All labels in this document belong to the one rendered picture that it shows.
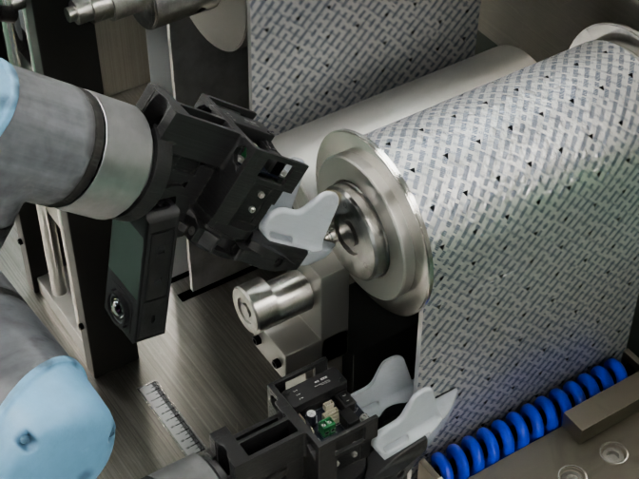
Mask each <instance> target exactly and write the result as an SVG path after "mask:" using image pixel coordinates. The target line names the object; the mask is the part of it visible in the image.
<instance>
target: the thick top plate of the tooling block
mask: <svg viewBox="0 0 639 479"><path fill-rule="evenodd" d="M467 479H639V411H638V412H636V413H634V414H632V415H630V416H629V417H627V418H625V419H623V420H622V421H620V422H618V423H616V424H615V425H613V426H611V427H609V428H607V429H606V430H604V431H601V432H600V433H598V434H596V435H595V436H594V437H592V438H590V439H588V440H586V441H585V442H583V443H581V444H579V443H578V442H577V441H576V440H575V439H574V438H573V437H572V436H571V435H570V434H569V433H568V432H567V431H566V430H565V429H564V428H563V427H562V426H561V427H559V428H558V429H556V430H554V431H551V432H550V433H548V434H546V435H544V436H542V437H541V438H539V439H537V440H535V441H533V442H532V443H530V444H529V445H527V446H525V447H524V448H522V449H520V450H517V451H516V452H514V453H512V454H510V455H508V456H507V457H505V458H503V459H501V460H499V461H498V462H496V463H494V464H492V465H490V466H489V467H487V468H485V469H483V470H482V471H480V472H478V473H476V474H474V475H473V476H471V477H469V478H467Z"/></svg>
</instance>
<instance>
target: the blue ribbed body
mask: <svg viewBox="0 0 639 479"><path fill-rule="evenodd" d="M633 374H635V370H634V368H633V366H632V365H631V364H630V363H626V364H624V365H623V364H622V363H621V362H620V361H619V360H617V359H615V358H609V359H607V360H606V362H605V363H604V367H602V366H599V365H597V366H594V367H593V368H592V369H591V374H586V373H582V374H580V375H578V377H577V378H576V382H577V383H576V382H574V381H572V380H569V381H566V382H565V384H564V385H563V391H562V390H561V389H558V388H554V389H551V391H550V392H549V398H548V397H546V396H544V395H540V396H537V397H536V399H535V400H534V405H532V404H529V403H526V404H524V405H522V407H521V408H520V414H519V413H518V412H508V414H507V415H506V422H505V421H503V420H501V419H496V420H494V421H493V423H492V425H491V428H492V431H490V430H489V429H488V428H484V427H482V428H480V429H478V430H477V432H476V439H477V440H476V439H475V438H474V437H473V436H470V435H466V436H464V437H463V438H462V440H461V446H462V448H461V447H460V446H459V445H458V444H454V443H453V444H450V445H448V447H447V449H446V453H447V457H448V459H449V460H448V459H447V457H446V456H445V455H444V454H443V453H442V452H439V451H437V452H435V453H433V455H432V456H431V462H432V466H433V468H434V470H435V471H436V472H437V473H438V474H439V476H440V477H442V478H443V479H467V478H469V477H471V476H473V475H474V474H476V473H478V472H480V471H482V470H483V469H485V468H487V467H489V466H490V465H492V464H494V463H496V462H498V461H499V460H501V459H503V458H505V457H507V456H508V455H510V454H512V453H514V452H516V451H517V450H520V449H522V448H524V447H525V446H527V445H529V444H530V443H532V442H533V441H535V440H537V439H539V438H541V437H542V436H544V435H546V434H548V433H550V432H551V431H554V430H556V429H558V428H559V427H561V425H562V419H563V414H564V412H566V411H567V410H569V409H571V408H573V407H575V406H576V405H578V404H580V403H582V402H584V401H586V400H587V399H589V398H591V397H593V396H595V395H596V394H598V393H600V392H602V391H604V390H605V389H607V388H609V387H611V386H613V385H614V384H616V383H618V382H620V381H622V380H623V379H625V378H627V377H629V376H631V375H633ZM559 417H560V418H559ZM545 425H546V426H545Z"/></svg>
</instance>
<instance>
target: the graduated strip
mask: <svg viewBox="0 0 639 479"><path fill-rule="evenodd" d="M137 391H138V392H139V393H140V395H141V396H142V398H143V399H144V400H145V402H146V403H147V405H148V406H149V408H150V409H151V410H152V411H153V412H154V413H155V415H156V416H157V418H158V419H159V420H160V422H161V423H162V424H163V426H164V427H165V429H166V430H167V432H168V433H169V434H170V436H171V437H172V439H173V440H174V441H175V443H176V444H177V445H178V447H179V448H180V450H181V451H182V452H183V454H184V455H185V456H187V455H189V454H191V453H197V454H199V452H200V451H202V450H205V449H207V447H206V446H205V444H204V443H203V441H202V440H201V438H200V437H199V436H198V434H197V433H196V432H195V431H194V430H193V429H192V427H191V426H190V425H189V423H188V422H187V421H186V419H185V418H184V416H183V415H182V414H181V412H180V411H179V410H178V408H177V407H176V406H175V404H174V403H173V402H172V400H171V399H170V398H169V396H168V395H167V393H166V392H165V390H164V389H163V388H162V386H161V385H160V384H159V382H158V381H157V380H154V381H151V382H149V383H147V384H145V385H144V386H142V387H140V388H137Z"/></svg>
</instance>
